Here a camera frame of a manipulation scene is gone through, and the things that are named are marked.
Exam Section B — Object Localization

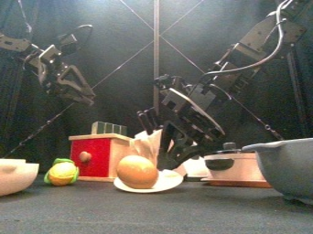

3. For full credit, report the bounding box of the brown toy egg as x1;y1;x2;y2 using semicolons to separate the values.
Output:
116;154;161;190

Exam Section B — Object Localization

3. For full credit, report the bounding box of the beige paper napkin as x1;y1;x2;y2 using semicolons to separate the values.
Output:
129;129;165;168

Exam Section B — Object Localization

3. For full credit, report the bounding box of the white oval plate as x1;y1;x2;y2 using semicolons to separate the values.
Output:
113;168;185;194

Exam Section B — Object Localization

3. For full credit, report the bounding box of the black pot lid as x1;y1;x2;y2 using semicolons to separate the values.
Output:
205;142;257;156

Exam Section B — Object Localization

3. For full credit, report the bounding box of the pink toy pot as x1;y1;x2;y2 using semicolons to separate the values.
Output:
204;151;267;181

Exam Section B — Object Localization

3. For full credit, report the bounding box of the dark green ridged block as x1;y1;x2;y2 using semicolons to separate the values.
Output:
92;121;129;137

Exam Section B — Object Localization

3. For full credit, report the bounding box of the wooden coaster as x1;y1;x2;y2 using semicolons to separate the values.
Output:
200;177;275;189

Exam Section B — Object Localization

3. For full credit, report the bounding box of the red wooden drawer box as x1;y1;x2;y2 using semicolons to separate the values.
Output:
67;133;136;183

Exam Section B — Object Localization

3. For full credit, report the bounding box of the grey spouted bowl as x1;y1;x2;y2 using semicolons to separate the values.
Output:
241;138;313;206

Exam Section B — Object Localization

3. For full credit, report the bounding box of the yellow green toy corn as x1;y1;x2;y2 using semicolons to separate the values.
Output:
43;157;81;187

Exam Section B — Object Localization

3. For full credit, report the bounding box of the white rounded bowl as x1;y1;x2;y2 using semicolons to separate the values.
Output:
0;158;42;197

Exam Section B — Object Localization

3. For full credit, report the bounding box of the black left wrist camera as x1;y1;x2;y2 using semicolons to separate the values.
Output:
57;32;81;57

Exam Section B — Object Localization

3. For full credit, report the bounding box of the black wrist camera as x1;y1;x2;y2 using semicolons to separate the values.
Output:
57;32;81;57
153;73;188;93

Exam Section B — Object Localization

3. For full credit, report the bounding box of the black utensil handle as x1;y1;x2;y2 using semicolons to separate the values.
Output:
136;110;150;136
146;107;162;134

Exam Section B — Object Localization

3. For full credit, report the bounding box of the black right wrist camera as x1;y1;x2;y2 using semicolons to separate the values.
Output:
153;73;188;93

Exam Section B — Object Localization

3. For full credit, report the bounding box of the grey metal frame pole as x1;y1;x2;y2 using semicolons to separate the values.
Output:
153;0;162;115

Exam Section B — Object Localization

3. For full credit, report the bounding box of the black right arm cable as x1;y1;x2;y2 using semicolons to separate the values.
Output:
203;0;295;80

